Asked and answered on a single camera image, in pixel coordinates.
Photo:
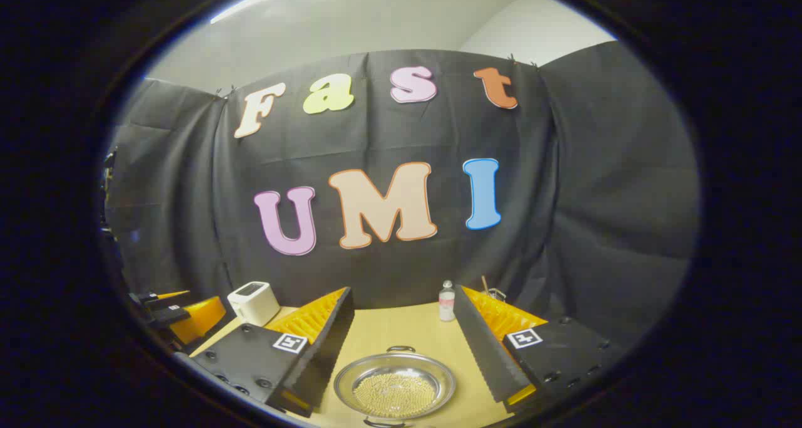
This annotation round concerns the clear glass holder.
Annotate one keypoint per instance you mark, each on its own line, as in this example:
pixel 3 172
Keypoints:
pixel 496 294

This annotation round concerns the stainless steel pot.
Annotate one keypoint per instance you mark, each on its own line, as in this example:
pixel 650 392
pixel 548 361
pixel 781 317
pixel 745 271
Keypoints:
pixel 432 381

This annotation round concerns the pile of yellow soybeans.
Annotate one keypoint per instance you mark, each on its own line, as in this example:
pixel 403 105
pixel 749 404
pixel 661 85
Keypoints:
pixel 395 393

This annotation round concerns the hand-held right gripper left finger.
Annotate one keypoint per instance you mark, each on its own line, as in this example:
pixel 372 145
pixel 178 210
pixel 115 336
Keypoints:
pixel 332 346

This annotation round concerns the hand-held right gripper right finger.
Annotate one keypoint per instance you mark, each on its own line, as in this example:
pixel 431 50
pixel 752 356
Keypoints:
pixel 482 346

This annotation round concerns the white bottle with pink label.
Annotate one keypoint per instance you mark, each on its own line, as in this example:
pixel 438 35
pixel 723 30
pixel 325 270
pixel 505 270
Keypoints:
pixel 447 306

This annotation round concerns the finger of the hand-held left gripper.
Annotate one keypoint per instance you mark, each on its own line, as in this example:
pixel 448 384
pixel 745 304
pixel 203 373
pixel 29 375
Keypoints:
pixel 160 299
pixel 197 318

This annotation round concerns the white toaster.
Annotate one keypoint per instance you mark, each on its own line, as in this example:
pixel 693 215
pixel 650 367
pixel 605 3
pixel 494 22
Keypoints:
pixel 254 302

